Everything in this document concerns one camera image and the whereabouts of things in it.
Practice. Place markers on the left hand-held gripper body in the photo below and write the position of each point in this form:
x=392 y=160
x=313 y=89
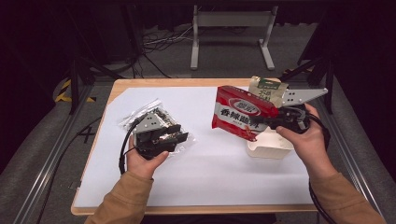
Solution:
x=152 y=143

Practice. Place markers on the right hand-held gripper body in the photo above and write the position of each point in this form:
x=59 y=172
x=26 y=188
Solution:
x=292 y=119

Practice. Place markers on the clear dried seaweed packet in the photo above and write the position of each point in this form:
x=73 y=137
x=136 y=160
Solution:
x=158 y=112

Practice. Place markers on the red and white seasoning packet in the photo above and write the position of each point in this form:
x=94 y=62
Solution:
x=236 y=112

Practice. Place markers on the cream plastic container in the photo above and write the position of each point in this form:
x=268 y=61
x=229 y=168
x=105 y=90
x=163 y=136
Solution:
x=269 y=146

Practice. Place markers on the beige and green food packet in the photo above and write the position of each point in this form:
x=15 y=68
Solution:
x=269 y=91

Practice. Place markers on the person's left hand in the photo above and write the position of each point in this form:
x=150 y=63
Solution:
x=140 y=163

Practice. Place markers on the person's right hand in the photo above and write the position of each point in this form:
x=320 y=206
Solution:
x=311 y=146

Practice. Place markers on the black metal stand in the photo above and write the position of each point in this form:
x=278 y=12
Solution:
x=329 y=102
x=74 y=87

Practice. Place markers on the white paper sheet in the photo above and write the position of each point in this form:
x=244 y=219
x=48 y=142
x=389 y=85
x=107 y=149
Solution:
x=202 y=174

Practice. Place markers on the yellow and black hazard tape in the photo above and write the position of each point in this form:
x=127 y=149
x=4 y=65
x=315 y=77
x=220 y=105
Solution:
x=63 y=90

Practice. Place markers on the aluminium rail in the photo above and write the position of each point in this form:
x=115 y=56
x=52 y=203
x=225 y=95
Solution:
x=53 y=158
x=351 y=161

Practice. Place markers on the white metal table frame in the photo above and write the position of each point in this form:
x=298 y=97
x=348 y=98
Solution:
x=232 y=18

